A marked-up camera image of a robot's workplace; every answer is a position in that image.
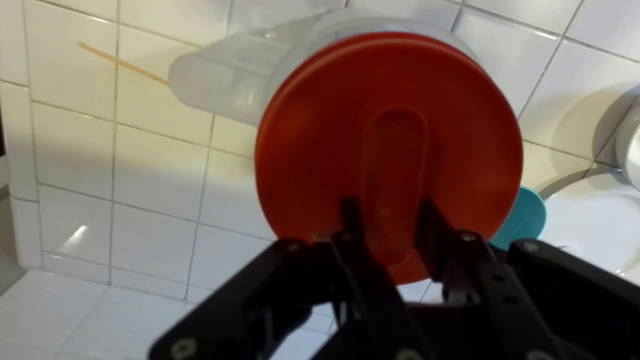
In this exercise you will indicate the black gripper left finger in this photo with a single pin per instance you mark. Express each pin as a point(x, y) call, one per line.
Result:
point(287, 292)

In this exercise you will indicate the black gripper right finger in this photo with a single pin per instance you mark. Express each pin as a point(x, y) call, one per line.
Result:
point(567, 307)

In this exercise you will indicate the red round plastic lid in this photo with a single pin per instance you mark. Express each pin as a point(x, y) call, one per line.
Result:
point(313, 132)

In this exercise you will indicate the teal plastic object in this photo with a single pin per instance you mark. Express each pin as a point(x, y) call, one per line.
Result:
point(529, 216)

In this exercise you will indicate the white round bowl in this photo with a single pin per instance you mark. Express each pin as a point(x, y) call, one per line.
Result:
point(627, 140)

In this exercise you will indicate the thin wooden stick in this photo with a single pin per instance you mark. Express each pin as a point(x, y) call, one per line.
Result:
point(123, 62)

